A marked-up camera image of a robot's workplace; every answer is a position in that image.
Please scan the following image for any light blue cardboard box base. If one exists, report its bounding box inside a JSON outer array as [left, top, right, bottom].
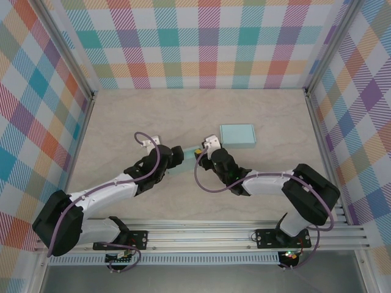
[[164, 145, 203, 176]]

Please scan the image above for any teal paper box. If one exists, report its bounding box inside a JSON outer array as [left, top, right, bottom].
[[219, 123, 256, 150]]

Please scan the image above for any left circuit board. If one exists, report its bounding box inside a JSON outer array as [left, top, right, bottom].
[[105, 251, 134, 265]]

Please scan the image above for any circuit board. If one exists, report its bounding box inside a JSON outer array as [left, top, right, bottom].
[[280, 249, 299, 262], [105, 251, 134, 265]]

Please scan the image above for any right circuit board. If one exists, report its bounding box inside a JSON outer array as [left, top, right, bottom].
[[280, 249, 299, 262]]

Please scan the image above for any grey metal shelf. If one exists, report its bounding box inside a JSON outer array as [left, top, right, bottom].
[[39, 262, 367, 293]]

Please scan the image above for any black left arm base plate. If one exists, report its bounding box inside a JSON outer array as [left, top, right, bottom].
[[93, 230, 150, 251]]

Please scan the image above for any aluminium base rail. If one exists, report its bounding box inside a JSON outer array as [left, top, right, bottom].
[[32, 213, 372, 253]]

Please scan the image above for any aluminium left side rail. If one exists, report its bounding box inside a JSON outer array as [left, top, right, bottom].
[[53, 94, 98, 230]]

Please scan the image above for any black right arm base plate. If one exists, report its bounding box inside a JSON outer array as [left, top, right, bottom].
[[255, 228, 312, 250]]

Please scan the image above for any white slotted cable duct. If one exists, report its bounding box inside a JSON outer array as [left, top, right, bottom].
[[48, 251, 280, 266]]

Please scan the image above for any aluminium right side rail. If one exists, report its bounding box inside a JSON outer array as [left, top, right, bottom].
[[304, 90, 352, 226]]

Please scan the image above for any aluminium left corner post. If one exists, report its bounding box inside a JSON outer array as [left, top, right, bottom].
[[30, 0, 100, 101]]

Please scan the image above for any aluminium corner post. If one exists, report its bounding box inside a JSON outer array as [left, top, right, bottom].
[[304, 0, 364, 97], [30, 0, 100, 101]]

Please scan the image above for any aluminium right corner post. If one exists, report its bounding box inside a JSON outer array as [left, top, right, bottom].
[[304, 0, 364, 97]]

